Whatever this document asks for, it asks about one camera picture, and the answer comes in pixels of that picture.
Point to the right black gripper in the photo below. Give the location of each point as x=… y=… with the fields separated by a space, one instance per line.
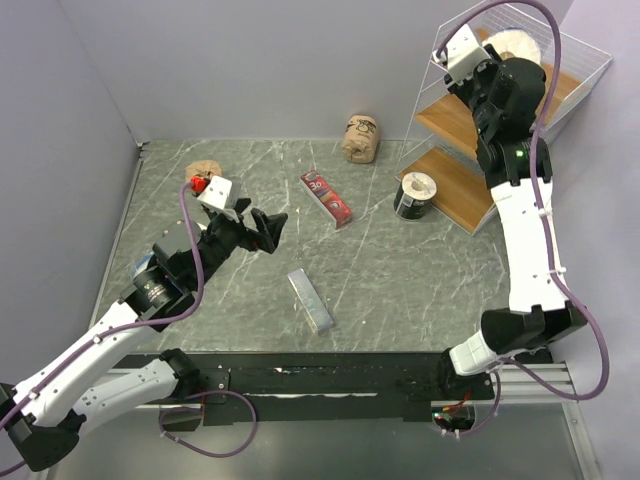
x=484 y=69

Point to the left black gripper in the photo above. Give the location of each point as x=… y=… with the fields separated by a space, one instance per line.
x=268 y=226

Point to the blue printed paper roll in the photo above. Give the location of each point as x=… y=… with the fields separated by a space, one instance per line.
x=515 y=43

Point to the blue clear-wrapped paper roll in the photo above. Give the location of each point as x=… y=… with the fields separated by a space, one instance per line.
x=146 y=262

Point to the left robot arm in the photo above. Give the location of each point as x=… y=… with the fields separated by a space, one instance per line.
x=46 y=415

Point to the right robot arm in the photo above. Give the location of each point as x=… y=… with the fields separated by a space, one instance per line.
x=520 y=240

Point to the top wooden shelf board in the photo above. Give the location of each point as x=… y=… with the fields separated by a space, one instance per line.
x=449 y=113

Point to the wooden shelf board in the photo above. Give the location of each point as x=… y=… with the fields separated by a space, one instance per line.
x=449 y=113
x=462 y=194
x=462 y=149

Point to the middle wooden shelf board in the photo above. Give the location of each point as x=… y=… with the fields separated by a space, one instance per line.
x=462 y=149

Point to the bottom wooden shelf board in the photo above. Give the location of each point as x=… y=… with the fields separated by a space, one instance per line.
x=462 y=194

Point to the brown wrapped paper roll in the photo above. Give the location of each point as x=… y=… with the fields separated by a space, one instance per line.
x=199 y=174

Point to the red toothpaste box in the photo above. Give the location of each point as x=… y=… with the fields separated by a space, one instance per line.
x=326 y=198

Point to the silver toothpaste box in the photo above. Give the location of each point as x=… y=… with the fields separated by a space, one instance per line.
x=317 y=314

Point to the brown roll with bear print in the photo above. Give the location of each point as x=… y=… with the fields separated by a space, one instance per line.
x=361 y=139

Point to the black wrapped paper roll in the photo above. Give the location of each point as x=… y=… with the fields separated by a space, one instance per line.
x=414 y=196

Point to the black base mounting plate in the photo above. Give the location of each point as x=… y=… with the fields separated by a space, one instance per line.
x=295 y=386

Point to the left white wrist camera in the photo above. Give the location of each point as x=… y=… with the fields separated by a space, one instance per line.
x=220 y=196

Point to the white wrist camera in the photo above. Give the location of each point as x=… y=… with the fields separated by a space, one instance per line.
x=220 y=196
x=462 y=54

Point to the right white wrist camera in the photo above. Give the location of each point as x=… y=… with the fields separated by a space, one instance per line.
x=462 y=54

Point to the white wire shelf rack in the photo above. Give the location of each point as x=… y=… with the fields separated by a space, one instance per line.
x=566 y=54

